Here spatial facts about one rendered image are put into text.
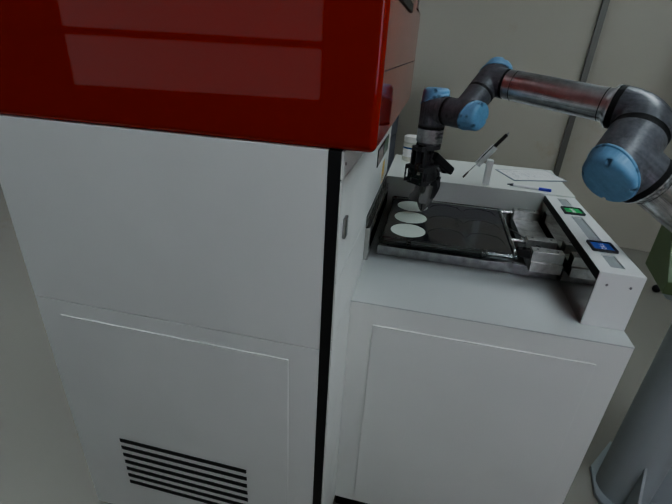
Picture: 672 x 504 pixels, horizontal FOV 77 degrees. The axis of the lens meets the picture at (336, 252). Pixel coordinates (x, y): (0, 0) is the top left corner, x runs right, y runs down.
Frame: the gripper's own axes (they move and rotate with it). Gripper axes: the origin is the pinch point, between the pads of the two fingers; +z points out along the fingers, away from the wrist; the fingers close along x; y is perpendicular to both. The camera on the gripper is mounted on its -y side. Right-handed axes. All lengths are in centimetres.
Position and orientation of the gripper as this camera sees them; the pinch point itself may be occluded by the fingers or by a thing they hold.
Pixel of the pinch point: (423, 206)
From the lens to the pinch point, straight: 137.3
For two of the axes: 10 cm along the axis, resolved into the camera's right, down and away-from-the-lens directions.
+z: -0.5, 8.9, 4.4
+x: 6.3, 3.7, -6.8
